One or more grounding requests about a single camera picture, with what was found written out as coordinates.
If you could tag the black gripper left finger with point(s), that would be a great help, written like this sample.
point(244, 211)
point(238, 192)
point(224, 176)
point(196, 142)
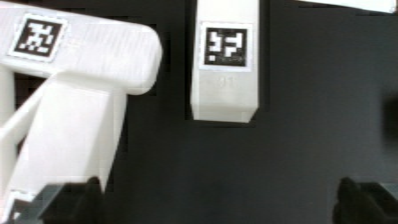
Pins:
point(73, 203)

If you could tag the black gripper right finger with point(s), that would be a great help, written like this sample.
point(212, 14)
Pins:
point(366, 202)

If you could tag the white chair nut peg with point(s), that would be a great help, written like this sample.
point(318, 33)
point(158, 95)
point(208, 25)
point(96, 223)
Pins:
point(224, 96)

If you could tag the white chair back frame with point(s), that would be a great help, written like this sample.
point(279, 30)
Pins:
point(94, 56)

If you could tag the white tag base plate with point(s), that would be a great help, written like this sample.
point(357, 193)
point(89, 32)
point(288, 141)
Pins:
point(373, 5)

